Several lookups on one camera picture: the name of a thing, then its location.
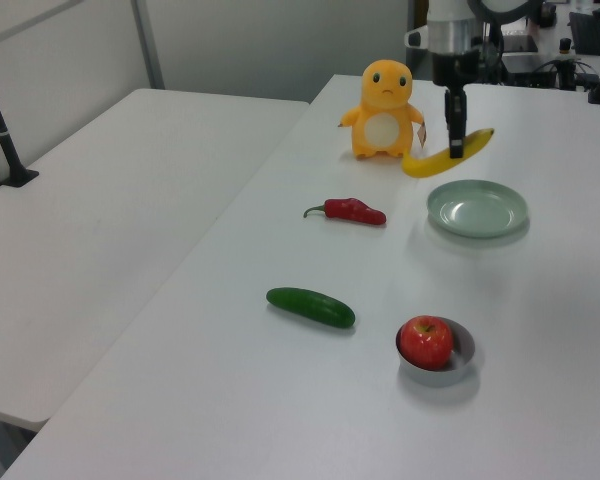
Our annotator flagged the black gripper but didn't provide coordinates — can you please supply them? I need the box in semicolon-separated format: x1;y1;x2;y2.
432;49;481;159

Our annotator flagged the yellow toy banana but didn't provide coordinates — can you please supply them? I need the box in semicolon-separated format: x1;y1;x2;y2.
401;127;495;180

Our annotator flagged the pale green plastic plate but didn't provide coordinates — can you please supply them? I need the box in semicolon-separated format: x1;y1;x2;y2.
426;179;530;239

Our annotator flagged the orange plush dinosaur toy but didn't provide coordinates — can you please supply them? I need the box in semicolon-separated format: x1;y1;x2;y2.
338;58;428;160

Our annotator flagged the black flat box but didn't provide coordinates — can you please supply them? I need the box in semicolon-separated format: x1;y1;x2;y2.
499;52;559;90

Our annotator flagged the red toy chili pepper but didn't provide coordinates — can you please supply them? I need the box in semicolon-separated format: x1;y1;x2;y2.
302;197;388;228

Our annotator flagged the black keyboard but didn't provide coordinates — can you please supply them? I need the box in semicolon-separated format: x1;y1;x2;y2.
568;10;600;57

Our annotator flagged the red toy apple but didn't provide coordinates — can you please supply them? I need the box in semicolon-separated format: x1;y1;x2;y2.
398;314;455;372

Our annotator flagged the green toy cucumber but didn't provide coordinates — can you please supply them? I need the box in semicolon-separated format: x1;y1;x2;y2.
265;286;356;330

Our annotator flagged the small metal bowl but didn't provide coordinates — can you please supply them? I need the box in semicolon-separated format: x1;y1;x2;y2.
394;316;477;389

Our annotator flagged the black pole with base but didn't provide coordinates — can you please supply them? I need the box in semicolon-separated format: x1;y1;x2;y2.
0;52;40;189

